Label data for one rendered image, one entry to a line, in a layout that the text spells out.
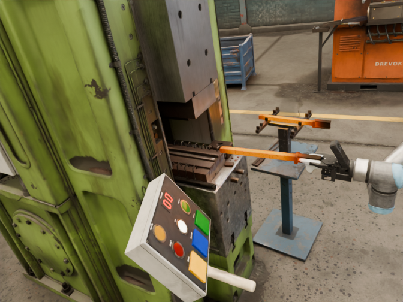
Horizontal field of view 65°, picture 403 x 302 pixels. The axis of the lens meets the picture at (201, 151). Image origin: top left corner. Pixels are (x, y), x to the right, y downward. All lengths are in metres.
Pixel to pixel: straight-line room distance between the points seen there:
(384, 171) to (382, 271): 1.18
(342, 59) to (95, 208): 3.99
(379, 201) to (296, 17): 7.91
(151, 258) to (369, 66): 4.35
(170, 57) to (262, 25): 8.13
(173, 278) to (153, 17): 0.89
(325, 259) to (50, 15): 2.10
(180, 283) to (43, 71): 0.97
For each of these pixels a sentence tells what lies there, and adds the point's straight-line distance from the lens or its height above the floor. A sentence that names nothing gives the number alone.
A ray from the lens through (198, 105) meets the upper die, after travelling 1.38.
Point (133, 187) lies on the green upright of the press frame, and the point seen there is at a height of 1.10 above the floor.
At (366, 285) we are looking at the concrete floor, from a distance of 2.34.
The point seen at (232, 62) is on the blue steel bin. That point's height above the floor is 0.45.
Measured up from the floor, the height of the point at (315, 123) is 0.96.
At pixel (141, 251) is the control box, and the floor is 1.17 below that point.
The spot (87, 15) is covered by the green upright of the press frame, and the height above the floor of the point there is 1.75.
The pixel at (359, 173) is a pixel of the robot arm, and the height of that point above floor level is 1.06.
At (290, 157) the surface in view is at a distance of 1.41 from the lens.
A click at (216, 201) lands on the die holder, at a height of 0.86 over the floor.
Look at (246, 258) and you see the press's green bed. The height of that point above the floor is 0.15.
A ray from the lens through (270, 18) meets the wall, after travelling 9.23.
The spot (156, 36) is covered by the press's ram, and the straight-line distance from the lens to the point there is 1.27.
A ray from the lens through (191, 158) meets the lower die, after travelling 1.63.
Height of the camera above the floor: 1.83
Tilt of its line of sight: 30 degrees down
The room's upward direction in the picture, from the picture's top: 10 degrees counter-clockwise
